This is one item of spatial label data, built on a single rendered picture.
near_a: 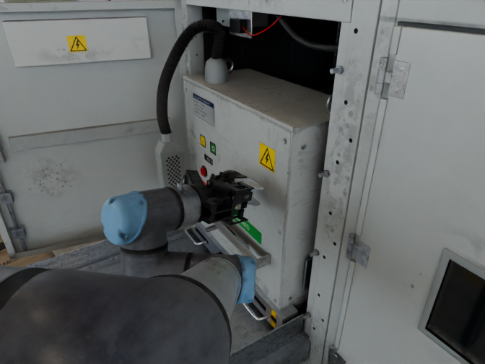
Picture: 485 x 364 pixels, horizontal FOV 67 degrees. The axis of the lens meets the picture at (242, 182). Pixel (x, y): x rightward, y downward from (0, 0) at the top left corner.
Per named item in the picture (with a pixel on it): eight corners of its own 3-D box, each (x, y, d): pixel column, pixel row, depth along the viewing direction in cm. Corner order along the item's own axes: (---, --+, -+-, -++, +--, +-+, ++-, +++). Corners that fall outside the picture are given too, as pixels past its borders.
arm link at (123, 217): (98, 244, 57) (96, 191, 56) (156, 229, 65) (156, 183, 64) (125, 258, 52) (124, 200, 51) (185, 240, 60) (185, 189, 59)
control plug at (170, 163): (165, 199, 109) (159, 145, 101) (159, 192, 113) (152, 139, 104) (189, 192, 113) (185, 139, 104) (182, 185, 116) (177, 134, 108)
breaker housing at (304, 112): (280, 315, 89) (294, 128, 65) (193, 217, 126) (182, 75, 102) (411, 245, 112) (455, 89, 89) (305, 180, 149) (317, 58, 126)
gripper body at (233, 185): (250, 221, 73) (205, 235, 64) (219, 205, 78) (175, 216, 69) (257, 185, 70) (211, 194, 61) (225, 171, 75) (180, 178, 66)
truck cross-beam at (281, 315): (281, 336, 89) (282, 319, 86) (188, 226, 129) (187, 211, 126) (296, 327, 91) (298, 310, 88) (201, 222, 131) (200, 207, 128)
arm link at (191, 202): (154, 219, 66) (159, 177, 63) (175, 215, 69) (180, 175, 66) (181, 237, 61) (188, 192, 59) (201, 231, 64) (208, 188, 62)
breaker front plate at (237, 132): (275, 315, 89) (286, 131, 66) (191, 219, 125) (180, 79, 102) (279, 313, 89) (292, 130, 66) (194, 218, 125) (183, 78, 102)
